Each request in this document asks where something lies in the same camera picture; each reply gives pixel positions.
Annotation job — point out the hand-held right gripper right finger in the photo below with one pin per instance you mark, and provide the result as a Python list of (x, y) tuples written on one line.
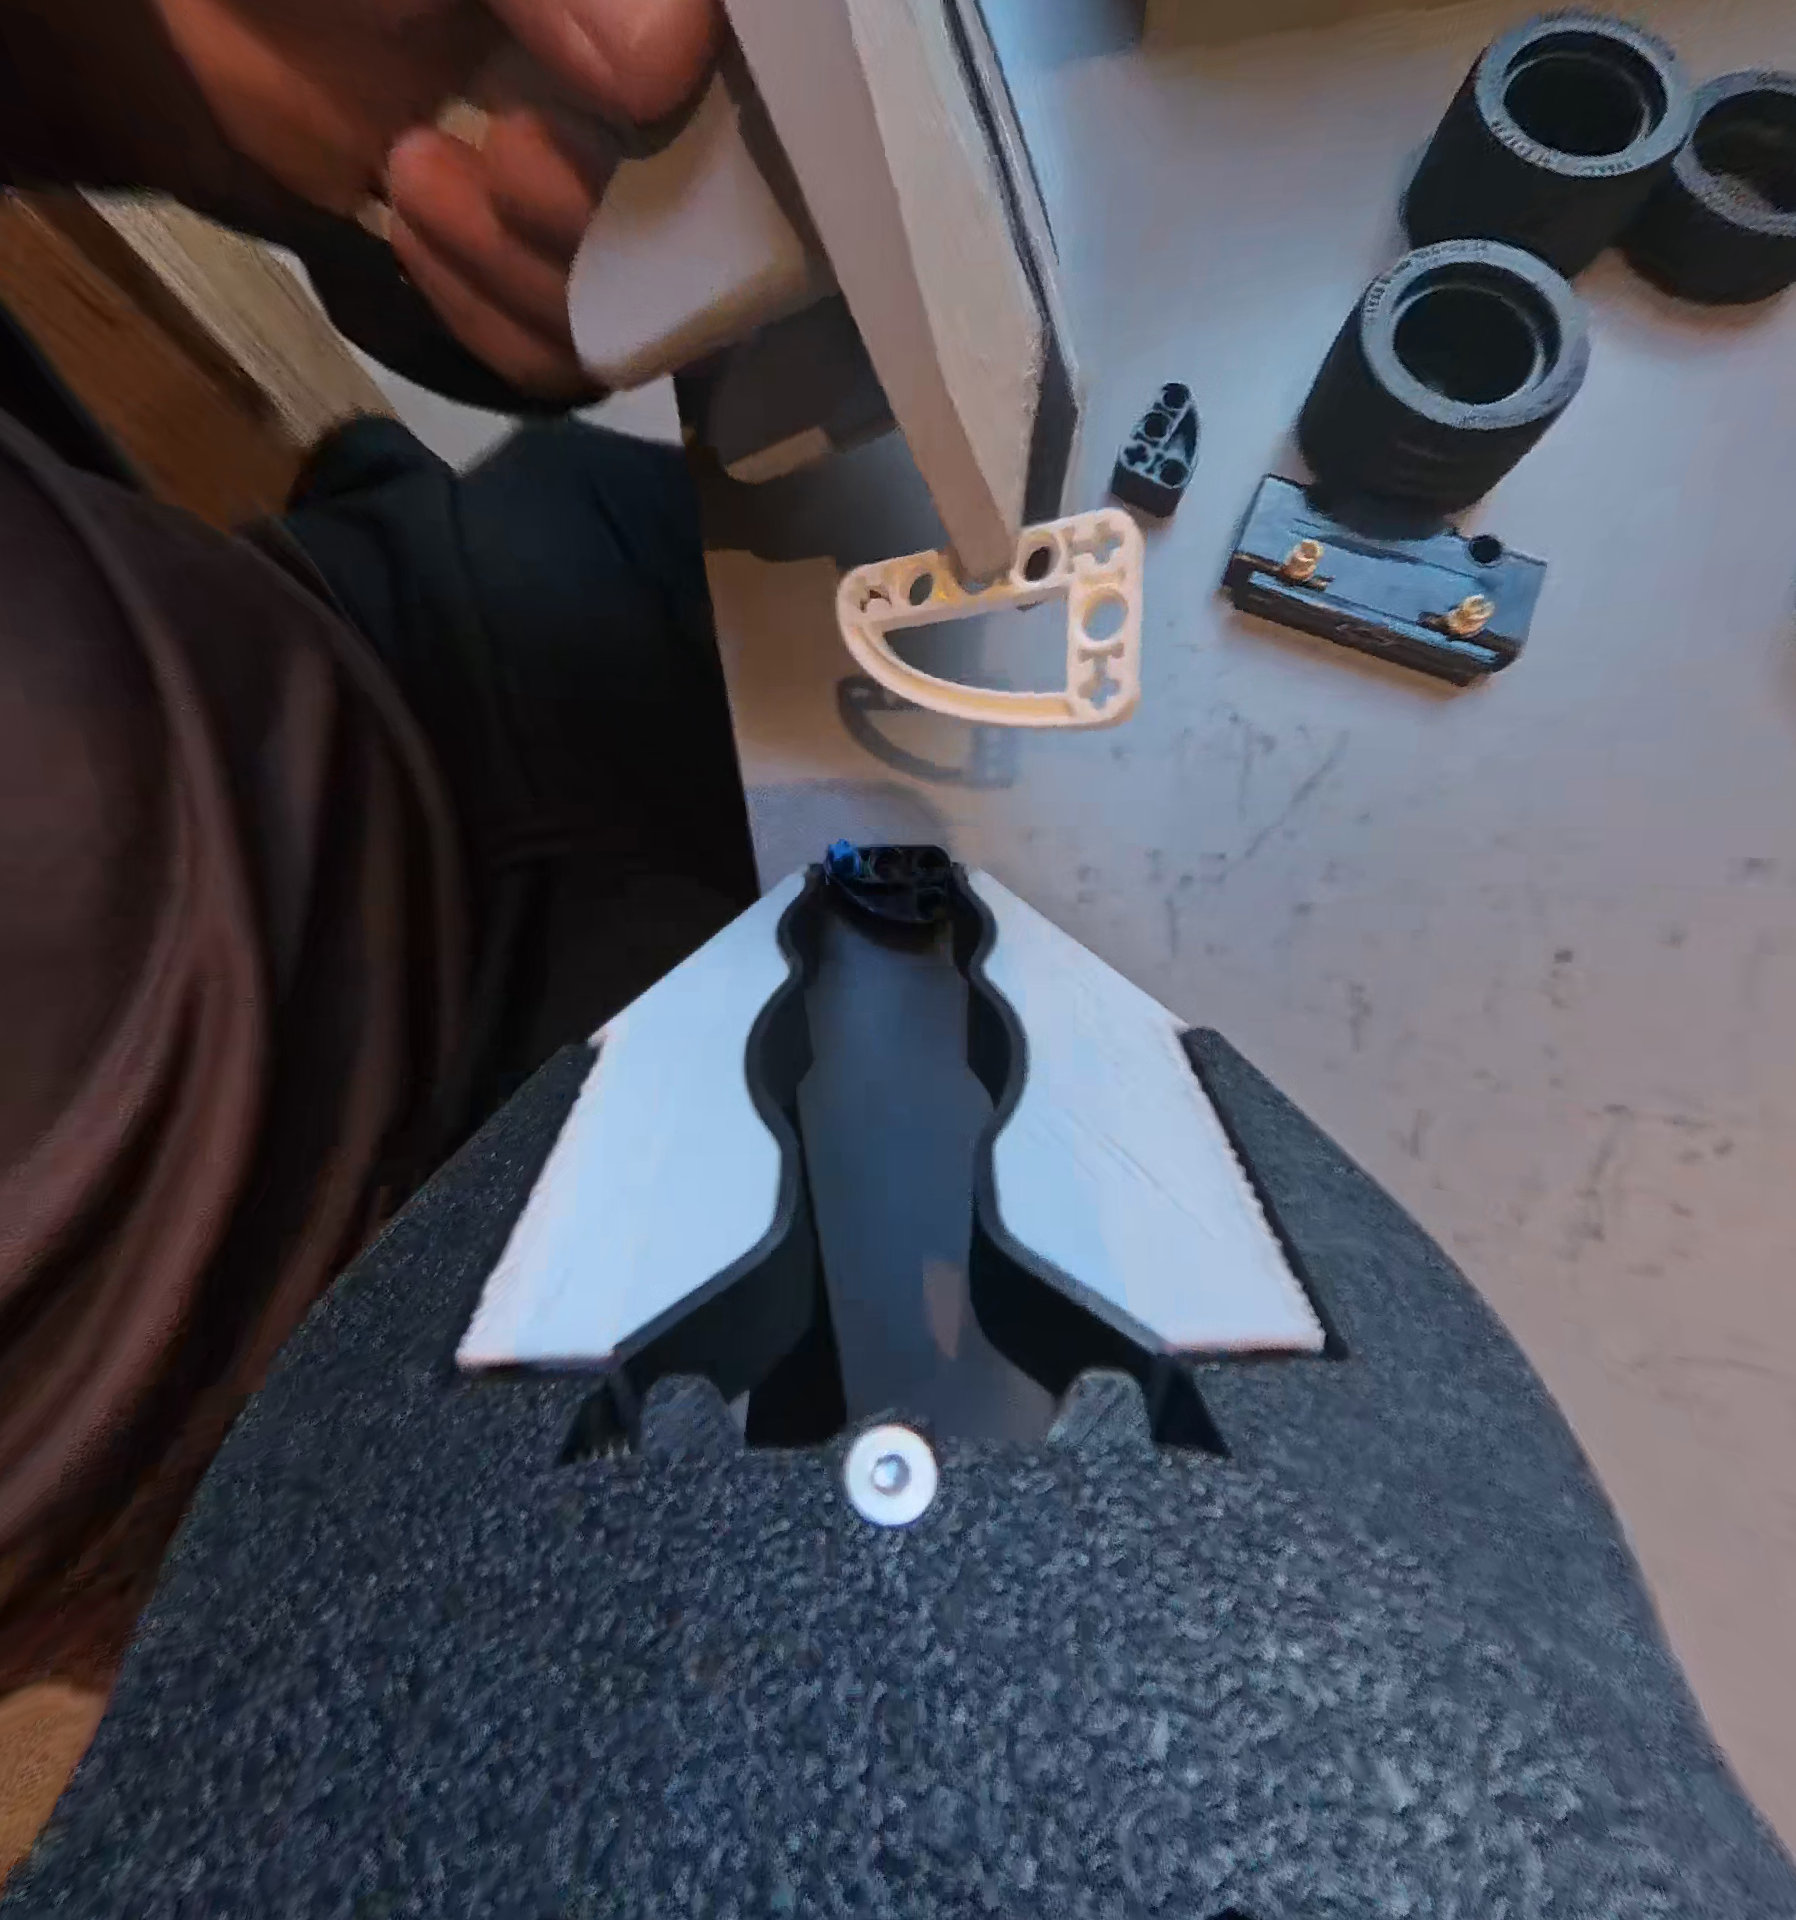
[(1138, 1185)]

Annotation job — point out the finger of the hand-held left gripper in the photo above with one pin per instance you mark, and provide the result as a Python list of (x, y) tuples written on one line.
[(914, 224), (1063, 375)]

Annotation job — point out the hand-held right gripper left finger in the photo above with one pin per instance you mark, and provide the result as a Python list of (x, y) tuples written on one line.
[(643, 1185)]

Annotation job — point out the black triangular holed brick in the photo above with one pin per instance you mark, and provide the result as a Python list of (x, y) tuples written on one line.
[(899, 885), (1160, 457)]

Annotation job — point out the white curved frame brick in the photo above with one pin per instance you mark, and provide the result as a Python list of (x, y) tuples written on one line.
[(973, 699)]

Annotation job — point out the black brick plate assembly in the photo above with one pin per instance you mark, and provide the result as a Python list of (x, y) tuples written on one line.
[(1378, 600)]

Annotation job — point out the person's left forearm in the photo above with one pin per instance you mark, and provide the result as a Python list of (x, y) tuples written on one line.
[(27, 75)]

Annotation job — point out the grey desk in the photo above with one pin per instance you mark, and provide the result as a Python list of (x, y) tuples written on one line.
[(1440, 975)]

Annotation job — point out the person's left hand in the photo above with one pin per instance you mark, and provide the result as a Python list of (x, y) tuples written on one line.
[(493, 255)]

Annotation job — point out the black toy tyre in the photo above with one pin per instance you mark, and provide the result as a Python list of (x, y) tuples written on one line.
[(1453, 179), (1664, 239), (1348, 434)]

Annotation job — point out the person's black pants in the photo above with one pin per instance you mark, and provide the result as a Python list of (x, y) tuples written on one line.
[(583, 629)]

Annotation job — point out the person's brown shirt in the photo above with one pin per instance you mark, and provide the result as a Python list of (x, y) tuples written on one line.
[(134, 900)]

